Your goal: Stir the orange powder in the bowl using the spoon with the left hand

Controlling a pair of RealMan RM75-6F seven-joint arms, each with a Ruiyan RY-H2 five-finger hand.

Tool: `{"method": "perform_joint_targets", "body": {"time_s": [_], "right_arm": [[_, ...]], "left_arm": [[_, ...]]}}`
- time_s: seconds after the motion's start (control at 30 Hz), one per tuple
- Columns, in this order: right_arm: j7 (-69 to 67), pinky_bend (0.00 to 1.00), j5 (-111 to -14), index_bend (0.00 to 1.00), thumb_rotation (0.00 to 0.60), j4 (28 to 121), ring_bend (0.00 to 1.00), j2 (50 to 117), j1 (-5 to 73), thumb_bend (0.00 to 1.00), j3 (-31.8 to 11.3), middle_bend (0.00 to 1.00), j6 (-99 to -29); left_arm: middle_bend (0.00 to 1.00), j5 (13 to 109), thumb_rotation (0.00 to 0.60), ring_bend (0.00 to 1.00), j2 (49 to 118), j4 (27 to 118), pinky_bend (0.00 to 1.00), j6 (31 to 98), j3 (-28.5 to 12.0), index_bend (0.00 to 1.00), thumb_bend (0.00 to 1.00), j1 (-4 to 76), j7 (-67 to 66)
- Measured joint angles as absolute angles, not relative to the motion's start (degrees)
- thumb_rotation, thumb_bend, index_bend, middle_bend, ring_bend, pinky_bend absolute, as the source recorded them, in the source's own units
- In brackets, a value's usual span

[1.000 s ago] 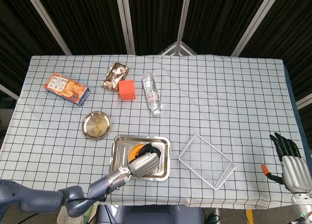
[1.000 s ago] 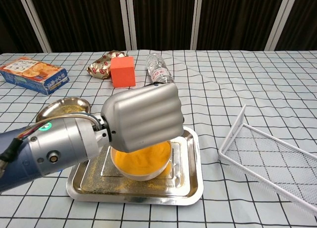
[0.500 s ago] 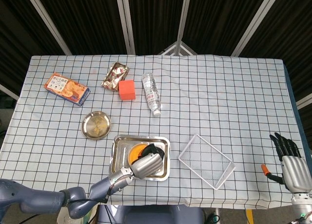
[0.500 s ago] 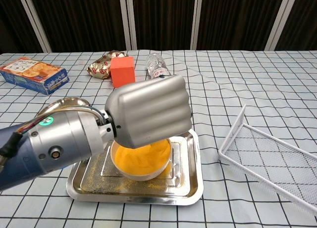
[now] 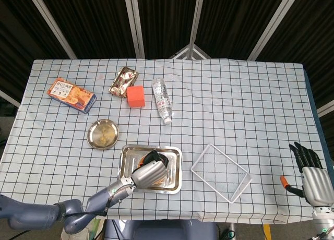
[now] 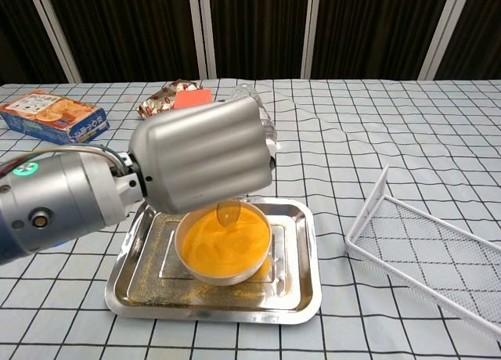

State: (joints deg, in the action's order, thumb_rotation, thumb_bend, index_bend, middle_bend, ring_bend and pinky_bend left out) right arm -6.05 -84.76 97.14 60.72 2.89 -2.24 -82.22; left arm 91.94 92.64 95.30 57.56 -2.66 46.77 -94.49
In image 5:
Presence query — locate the white bowl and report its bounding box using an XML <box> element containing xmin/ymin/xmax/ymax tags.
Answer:
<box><xmin>137</xmin><ymin>154</ymin><xmax>169</xmax><ymax>186</ymax></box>

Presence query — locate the white screen frame post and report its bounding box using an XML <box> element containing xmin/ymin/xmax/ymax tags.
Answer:
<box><xmin>26</xmin><ymin>0</ymin><xmax>78</xmax><ymax>59</ymax></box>
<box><xmin>123</xmin><ymin>0</ymin><xmax>146</xmax><ymax>59</ymax></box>
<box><xmin>247</xmin><ymin>0</ymin><xmax>298</xmax><ymax>61</ymax></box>
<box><xmin>187</xmin><ymin>0</ymin><xmax>207</xmax><ymax>60</ymax></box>

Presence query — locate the white triangular screen foot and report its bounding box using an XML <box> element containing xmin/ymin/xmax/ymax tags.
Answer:
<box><xmin>169</xmin><ymin>43</ymin><xmax>211</xmax><ymax>60</ymax></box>

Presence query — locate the white wire mesh basket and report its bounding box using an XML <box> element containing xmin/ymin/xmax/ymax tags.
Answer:
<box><xmin>190</xmin><ymin>143</ymin><xmax>253</xmax><ymax>204</ymax></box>

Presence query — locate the orange blue cookie box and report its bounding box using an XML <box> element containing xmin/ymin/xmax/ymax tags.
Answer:
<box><xmin>46</xmin><ymin>77</ymin><xmax>98</xmax><ymax>114</ymax></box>

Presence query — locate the orange cube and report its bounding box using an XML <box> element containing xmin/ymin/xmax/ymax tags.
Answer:
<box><xmin>126</xmin><ymin>85</ymin><xmax>146</xmax><ymax>108</ymax></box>

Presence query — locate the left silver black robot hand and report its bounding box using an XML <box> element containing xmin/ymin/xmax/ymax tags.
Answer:
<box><xmin>131</xmin><ymin>150</ymin><xmax>170</xmax><ymax>190</ymax></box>

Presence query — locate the blue checked tablecloth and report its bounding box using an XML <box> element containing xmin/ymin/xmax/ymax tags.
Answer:
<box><xmin>0</xmin><ymin>58</ymin><xmax>331</xmax><ymax>225</ymax></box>

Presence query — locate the gold foil snack packet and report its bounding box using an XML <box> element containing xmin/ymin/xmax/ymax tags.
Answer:
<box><xmin>108</xmin><ymin>67</ymin><xmax>139</xmax><ymax>99</ymax></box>

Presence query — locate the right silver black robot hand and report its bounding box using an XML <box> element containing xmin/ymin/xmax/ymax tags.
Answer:
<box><xmin>280</xmin><ymin>141</ymin><xmax>334</xmax><ymax>207</ymax></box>

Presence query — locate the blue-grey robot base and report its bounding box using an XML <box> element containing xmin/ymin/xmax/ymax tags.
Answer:
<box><xmin>104</xmin><ymin>219</ymin><xmax>219</xmax><ymax>240</ymax></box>

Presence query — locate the rectangular steel tray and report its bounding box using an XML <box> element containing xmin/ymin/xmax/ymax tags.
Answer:
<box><xmin>116</xmin><ymin>144</ymin><xmax>183</xmax><ymax>195</ymax></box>

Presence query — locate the black pleated screen fabric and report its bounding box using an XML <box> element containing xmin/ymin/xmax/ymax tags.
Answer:
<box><xmin>0</xmin><ymin>0</ymin><xmax>334</xmax><ymax>136</ymax></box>

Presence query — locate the round steel plate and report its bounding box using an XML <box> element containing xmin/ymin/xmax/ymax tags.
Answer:
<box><xmin>87</xmin><ymin>119</ymin><xmax>120</xmax><ymax>150</ymax></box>

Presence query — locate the clear plastic water bottle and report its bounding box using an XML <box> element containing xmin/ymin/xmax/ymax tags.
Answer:
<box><xmin>152</xmin><ymin>77</ymin><xmax>174</xmax><ymax>125</ymax></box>

